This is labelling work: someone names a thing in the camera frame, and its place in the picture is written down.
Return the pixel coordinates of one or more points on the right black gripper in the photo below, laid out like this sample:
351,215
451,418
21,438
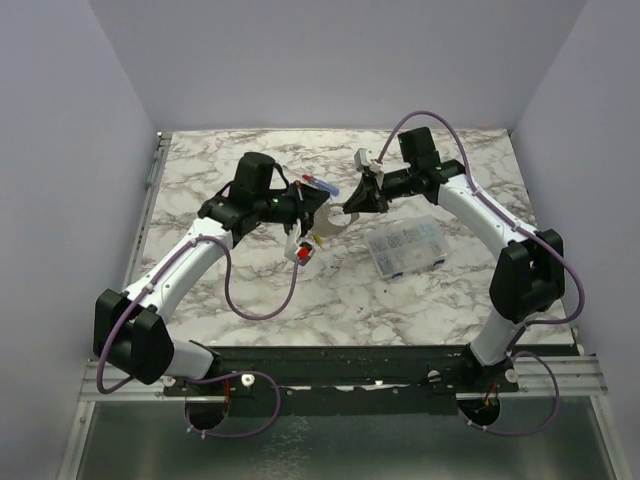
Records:
377,188

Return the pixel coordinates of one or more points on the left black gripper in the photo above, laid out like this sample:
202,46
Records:
306,199

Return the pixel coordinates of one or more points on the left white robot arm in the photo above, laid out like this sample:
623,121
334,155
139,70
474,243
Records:
130,326

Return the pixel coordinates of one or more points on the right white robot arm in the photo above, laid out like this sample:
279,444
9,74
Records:
528,277

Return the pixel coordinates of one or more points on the clear plastic screw box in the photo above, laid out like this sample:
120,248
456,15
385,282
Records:
408,246

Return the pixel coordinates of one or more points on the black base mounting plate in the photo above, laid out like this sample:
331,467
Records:
274,381

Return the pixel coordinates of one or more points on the blue handled screwdriver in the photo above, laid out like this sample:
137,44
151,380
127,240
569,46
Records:
331,189

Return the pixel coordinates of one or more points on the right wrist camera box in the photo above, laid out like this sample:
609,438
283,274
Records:
365,164

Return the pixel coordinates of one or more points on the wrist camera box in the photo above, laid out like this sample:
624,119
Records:
365,164
297,249

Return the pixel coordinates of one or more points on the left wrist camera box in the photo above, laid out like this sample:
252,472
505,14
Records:
297,249

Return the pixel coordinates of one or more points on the aluminium rail left side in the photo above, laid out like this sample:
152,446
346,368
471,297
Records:
151,191

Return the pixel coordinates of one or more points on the aluminium rail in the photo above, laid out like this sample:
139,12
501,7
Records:
151,191
577,376

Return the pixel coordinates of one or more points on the aluminium rail front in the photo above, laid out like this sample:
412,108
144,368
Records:
577,376

